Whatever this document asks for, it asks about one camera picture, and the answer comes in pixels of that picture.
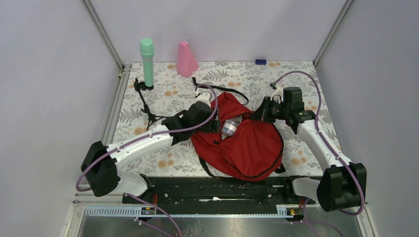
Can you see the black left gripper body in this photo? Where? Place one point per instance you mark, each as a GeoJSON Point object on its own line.
{"type": "Point", "coordinates": [210, 127]}

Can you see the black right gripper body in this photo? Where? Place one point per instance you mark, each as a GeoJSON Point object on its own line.
{"type": "Point", "coordinates": [278, 111]}

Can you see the small blue block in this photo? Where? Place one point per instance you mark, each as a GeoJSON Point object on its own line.
{"type": "Point", "coordinates": [260, 62]}

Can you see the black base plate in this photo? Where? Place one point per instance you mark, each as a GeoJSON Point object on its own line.
{"type": "Point", "coordinates": [222, 196]}

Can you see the pink cone block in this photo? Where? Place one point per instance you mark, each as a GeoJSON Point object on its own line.
{"type": "Point", "coordinates": [186, 61]}

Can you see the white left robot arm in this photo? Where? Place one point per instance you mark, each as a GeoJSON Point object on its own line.
{"type": "Point", "coordinates": [103, 165]}

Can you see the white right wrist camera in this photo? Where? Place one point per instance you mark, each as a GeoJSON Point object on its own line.
{"type": "Point", "coordinates": [276, 93]}

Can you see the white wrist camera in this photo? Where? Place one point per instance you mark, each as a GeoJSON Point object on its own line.
{"type": "Point", "coordinates": [204, 97]}
{"type": "Point", "coordinates": [276, 93]}

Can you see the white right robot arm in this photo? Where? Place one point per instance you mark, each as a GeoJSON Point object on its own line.
{"type": "Point", "coordinates": [343, 184]}

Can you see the floral table mat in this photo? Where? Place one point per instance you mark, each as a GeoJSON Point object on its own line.
{"type": "Point", "coordinates": [173, 93]}

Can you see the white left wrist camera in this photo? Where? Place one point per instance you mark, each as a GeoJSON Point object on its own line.
{"type": "Point", "coordinates": [204, 97]}

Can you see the clear glitter jar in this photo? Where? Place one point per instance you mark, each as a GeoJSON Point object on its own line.
{"type": "Point", "coordinates": [229, 128]}

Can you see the red backpack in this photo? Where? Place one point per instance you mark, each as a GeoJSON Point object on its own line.
{"type": "Point", "coordinates": [252, 153]}

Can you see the green toy microphone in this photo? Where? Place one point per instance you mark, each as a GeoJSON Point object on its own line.
{"type": "Point", "coordinates": [147, 54]}

